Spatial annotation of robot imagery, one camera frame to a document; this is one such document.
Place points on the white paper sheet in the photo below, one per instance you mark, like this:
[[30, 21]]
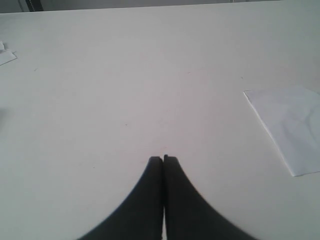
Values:
[[291, 117]]

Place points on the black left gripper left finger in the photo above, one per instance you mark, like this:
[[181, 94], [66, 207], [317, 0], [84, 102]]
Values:
[[140, 215]]

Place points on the dark vertical post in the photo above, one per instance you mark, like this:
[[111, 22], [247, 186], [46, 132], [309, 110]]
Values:
[[31, 5]]

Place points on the white paper scrap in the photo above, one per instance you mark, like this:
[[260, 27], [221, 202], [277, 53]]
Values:
[[6, 55]]

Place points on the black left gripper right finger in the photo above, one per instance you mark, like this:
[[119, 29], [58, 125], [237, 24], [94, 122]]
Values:
[[188, 216]]

